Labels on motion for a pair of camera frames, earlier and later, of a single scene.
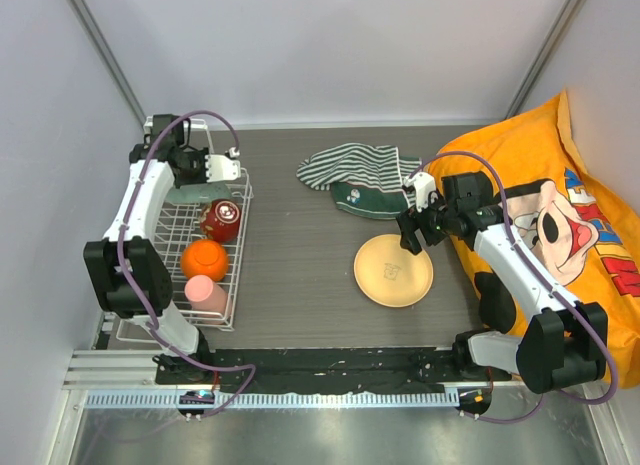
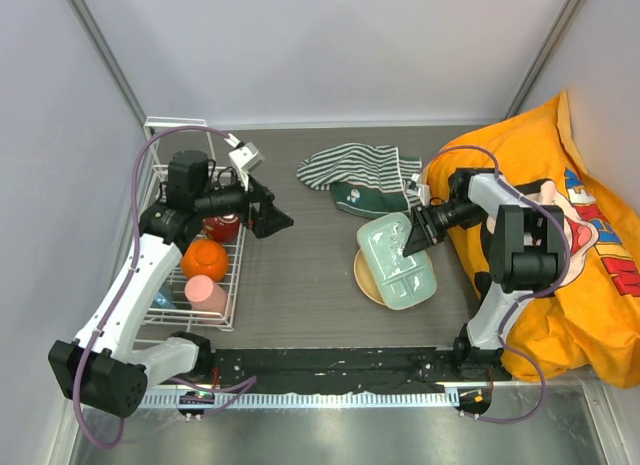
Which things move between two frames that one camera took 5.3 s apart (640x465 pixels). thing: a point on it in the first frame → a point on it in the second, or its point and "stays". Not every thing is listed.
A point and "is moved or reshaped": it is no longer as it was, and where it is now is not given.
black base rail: [235, 370] stays
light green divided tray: [198, 193] is moved or reshaped
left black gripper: [200, 156] → [268, 218]
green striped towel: [366, 180] stays
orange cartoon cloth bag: [585, 227] stays
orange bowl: [204, 258] stays
